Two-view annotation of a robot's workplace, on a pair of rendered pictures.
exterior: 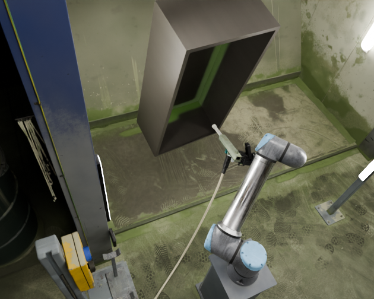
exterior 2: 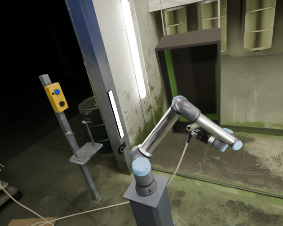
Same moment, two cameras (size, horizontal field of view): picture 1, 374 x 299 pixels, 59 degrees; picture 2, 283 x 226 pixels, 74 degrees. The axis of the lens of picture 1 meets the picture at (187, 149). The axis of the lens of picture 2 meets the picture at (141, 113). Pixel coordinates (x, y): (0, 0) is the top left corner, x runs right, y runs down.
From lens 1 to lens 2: 1.71 m
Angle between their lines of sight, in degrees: 54
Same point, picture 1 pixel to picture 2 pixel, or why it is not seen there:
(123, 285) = (91, 150)
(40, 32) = (78, 21)
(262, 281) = (148, 199)
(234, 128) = (258, 153)
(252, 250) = (141, 161)
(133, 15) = not seen: hidden behind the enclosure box
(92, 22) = not seen: hidden behind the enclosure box
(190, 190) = (192, 168)
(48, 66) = (81, 34)
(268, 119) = not seen: outside the picture
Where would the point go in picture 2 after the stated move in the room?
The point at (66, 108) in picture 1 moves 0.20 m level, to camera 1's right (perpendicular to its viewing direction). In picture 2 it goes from (90, 55) to (95, 56)
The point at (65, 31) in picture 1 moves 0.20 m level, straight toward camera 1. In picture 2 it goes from (83, 21) to (66, 23)
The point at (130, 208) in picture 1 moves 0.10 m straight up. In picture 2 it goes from (155, 160) to (154, 154)
